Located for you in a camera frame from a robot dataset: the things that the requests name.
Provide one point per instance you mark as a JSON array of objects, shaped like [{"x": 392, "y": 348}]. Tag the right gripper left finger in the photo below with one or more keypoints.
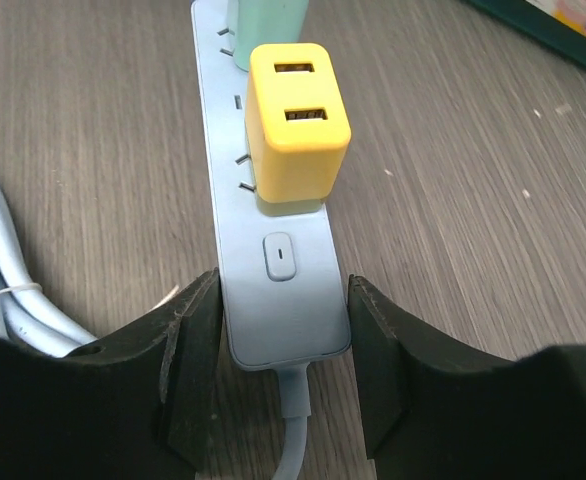
[{"x": 135, "y": 404}]

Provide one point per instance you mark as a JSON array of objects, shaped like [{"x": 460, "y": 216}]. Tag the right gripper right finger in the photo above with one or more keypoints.
[{"x": 433, "y": 407}]

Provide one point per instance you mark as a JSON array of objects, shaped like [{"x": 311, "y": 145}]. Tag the light blue power strip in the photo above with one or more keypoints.
[{"x": 282, "y": 289}]

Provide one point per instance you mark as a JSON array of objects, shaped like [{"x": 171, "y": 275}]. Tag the small yellow usb charger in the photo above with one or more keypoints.
[{"x": 297, "y": 127}]

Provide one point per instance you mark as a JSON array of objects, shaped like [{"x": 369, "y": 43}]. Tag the small teal charger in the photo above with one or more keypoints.
[{"x": 255, "y": 22}]

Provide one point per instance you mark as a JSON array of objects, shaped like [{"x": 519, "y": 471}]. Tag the green patterned box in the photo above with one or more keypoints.
[{"x": 559, "y": 36}]

